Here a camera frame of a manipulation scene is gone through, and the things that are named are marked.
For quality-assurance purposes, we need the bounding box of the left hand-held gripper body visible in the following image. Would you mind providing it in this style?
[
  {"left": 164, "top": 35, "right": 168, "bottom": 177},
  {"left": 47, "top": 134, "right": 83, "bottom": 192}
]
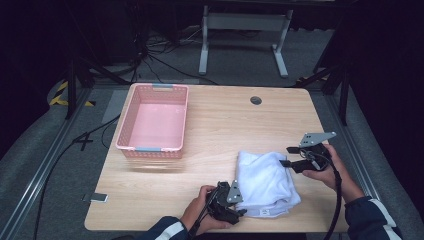
[{"left": 204, "top": 179, "right": 243, "bottom": 225}]

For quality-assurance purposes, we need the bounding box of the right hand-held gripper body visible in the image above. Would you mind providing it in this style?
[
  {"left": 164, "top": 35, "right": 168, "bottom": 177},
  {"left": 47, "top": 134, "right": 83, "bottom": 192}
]
[{"left": 292, "top": 131, "right": 338, "bottom": 174}]

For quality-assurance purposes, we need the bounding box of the white printed towel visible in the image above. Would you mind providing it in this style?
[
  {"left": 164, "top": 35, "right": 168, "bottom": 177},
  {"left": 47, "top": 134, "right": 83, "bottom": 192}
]
[{"left": 235, "top": 150, "right": 302, "bottom": 220}]

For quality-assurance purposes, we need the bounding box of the pink plastic basket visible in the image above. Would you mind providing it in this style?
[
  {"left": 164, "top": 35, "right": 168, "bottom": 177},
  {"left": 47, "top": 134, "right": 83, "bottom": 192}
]
[{"left": 115, "top": 83, "right": 190, "bottom": 160}]

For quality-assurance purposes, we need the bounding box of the person's left hand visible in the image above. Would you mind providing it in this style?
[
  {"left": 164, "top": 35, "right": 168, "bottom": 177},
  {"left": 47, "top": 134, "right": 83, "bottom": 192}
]
[{"left": 179, "top": 185, "right": 235, "bottom": 236}]

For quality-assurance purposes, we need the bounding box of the person's right hand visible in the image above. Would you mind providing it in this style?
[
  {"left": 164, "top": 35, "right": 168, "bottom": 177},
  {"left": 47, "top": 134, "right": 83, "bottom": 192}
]
[{"left": 301, "top": 143, "right": 366, "bottom": 205}]

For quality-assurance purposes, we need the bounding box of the black metal stand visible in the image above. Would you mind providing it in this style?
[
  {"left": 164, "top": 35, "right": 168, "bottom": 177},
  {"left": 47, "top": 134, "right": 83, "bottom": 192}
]
[
  {"left": 64, "top": 54, "right": 132, "bottom": 121},
  {"left": 294, "top": 61, "right": 352, "bottom": 127}
]

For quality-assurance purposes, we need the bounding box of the grey tape patch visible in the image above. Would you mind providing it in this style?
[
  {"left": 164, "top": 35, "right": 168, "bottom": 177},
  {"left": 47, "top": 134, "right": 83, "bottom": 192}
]
[{"left": 81, "top": 192, "right": 110, "bottom": 204}]

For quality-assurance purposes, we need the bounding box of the grey floor plate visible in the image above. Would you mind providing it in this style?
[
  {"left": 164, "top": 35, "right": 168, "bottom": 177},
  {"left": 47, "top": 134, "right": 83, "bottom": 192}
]
[{"left": 101, "top": 89, "right": 130, "bottom": 125}]

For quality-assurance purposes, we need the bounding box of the yellow and black floor tape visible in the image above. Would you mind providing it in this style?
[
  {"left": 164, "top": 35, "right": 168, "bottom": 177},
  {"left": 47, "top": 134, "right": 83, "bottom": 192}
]
[{"left": 48, "top": 80, "right": 97, "bottom": 108}]

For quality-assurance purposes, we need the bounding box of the left hand-held gripper black cable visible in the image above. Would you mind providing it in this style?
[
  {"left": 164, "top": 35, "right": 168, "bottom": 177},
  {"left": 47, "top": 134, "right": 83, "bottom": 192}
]
[{"left": 185, "top": 194, "right": 218, "bottom": 240}]

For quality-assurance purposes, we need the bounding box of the hand-held gripper black cable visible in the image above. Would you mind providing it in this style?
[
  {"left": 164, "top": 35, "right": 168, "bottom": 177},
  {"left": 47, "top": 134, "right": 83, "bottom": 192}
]
[
  {"left": 185, "top": 194, "right": 218, "bottom": 240},
  {"left": 306, "top": 150, "right": 343, "bottom": 240}
]

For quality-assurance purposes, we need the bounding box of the aluminium floor rail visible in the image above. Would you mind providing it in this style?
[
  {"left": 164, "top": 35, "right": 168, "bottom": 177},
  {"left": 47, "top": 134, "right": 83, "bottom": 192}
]
[
  {"left": 323, "top": 94, "right": 381, "bottom": 201},
  {"left": 0, "top": 87, "right": 94, "bottom": 240}
]

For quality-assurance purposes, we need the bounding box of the right hand-held gripper black cable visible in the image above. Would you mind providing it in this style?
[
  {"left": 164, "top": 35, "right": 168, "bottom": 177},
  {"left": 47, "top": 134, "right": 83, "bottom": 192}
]
[{"left": 306, "top": 150, "right": 343, "bottom": 240}]

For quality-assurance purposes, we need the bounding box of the grey metal table frame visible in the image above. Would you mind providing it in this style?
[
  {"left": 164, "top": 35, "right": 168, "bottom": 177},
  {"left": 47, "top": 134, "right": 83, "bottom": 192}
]
[{"left": 198, "top": 4, "right": 295, "bottom": 80}]

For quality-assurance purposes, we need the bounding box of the long black floor cable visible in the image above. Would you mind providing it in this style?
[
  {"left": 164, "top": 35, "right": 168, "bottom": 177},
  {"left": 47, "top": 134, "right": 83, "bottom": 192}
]
[{"left": 32, "top": 114, "right": 122, "bottom": 240}]

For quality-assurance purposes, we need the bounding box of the bundle of black floor cables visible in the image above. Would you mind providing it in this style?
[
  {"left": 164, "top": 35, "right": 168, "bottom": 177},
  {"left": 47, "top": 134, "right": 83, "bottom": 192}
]
[{"left": 128, "top": 28, "right": 221, "bottom": 86}]

